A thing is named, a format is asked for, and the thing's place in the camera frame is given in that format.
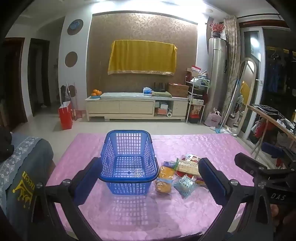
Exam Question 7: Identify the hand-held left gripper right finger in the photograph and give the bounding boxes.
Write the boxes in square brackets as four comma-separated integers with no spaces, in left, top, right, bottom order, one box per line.
[198,158,274,241]

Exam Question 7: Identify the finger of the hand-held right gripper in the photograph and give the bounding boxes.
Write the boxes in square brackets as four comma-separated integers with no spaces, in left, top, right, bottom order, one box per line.
[235,152,269,180]

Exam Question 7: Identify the yellow snack packet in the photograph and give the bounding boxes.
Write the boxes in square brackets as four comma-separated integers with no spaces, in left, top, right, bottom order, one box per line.
[159,166,175,181]

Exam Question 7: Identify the blue plastic basket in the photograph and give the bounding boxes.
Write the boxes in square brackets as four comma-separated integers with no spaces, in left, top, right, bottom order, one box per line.
[98,130,160,195]

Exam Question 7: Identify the clear blue wafer packet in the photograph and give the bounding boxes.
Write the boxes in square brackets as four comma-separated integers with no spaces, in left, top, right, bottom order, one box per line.
[172,174,199,199]

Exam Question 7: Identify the long cracker packet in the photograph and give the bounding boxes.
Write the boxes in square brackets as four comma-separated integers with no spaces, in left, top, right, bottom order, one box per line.
[174,158,200,176]

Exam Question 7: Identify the mop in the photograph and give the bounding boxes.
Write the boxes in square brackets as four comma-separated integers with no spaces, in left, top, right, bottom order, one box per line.
[216,79,239,134]

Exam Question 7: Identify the pink bag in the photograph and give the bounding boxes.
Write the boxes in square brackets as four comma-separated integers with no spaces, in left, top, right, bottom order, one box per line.
[205,111,223,127]

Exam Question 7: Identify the standing air conditioner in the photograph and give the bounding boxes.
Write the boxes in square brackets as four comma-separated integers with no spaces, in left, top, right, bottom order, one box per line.
[206,38,227,114]

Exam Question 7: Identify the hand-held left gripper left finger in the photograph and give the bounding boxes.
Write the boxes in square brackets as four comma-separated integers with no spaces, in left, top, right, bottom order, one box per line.
[30,158,102,241]

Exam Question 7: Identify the standing arched mirror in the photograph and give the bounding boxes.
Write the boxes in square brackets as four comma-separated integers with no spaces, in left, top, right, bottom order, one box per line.
[233,58,258,137]

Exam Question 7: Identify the dark wooden door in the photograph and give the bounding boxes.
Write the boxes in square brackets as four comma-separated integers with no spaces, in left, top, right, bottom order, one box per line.
[28,38,51,116]
[0,37,25,130]

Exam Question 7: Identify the red picture box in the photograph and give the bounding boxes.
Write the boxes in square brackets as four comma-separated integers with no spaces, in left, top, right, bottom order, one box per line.
[188,104,205,123]

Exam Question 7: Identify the white metal rack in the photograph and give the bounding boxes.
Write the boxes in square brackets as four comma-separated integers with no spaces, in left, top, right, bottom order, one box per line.
[185,77,210,123]

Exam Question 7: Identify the red paper bag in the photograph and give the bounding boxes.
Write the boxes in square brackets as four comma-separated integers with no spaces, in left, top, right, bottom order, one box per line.
[58,101,74,131]

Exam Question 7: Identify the cardboard box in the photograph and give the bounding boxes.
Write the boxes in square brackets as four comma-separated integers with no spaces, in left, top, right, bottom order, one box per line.
[168,83,189,98]

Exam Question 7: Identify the wooden side table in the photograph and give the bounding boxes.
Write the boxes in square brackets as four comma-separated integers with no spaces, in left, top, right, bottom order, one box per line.
[247,104,296,158]

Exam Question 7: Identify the cartoon print cake packet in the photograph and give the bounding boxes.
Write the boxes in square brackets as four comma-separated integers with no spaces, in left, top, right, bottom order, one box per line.
[154,179,173,194]

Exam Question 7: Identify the light wooden media cabinet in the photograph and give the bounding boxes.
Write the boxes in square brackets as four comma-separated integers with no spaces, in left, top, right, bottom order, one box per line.
[85,92,189,121]

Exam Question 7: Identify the hanging blue clothes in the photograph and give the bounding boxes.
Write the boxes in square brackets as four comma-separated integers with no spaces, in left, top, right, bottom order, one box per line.
[266,53,285,93]

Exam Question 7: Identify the patterned curtain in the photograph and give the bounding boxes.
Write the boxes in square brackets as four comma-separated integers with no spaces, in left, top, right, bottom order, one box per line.
[223,16,241,121]

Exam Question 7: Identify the boxes atop rack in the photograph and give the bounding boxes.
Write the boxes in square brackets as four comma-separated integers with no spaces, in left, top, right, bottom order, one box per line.
[185,65,208,81]

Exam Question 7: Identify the pink tablecloth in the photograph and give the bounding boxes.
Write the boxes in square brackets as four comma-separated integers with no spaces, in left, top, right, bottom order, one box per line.
[46,133,269,241]

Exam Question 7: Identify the vase with red flowers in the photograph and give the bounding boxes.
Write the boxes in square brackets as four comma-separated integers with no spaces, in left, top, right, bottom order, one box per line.
[209,22,225,38]

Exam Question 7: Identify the person's right hand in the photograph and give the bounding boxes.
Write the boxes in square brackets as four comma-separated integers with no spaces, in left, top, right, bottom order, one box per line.
[272,204,296,232]

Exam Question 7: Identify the grey cloth with yellow print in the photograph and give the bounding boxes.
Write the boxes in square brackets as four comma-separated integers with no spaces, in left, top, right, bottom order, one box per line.
[0,134,54,232]

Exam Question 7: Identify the yellow cloth cover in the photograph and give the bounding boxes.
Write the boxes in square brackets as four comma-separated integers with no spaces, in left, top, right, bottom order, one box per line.
[107,40,178,76]

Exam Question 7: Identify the black cloth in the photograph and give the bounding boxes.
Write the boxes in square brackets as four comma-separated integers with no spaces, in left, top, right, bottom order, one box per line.
[0,126,13,163]

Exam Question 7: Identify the round wall plaque blue centre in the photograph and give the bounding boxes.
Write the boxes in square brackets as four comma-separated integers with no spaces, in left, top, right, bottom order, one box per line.
[67,19,84,36]

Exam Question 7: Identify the white red snack packet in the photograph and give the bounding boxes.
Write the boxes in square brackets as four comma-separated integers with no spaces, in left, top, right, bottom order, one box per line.
[184,153,202,163]

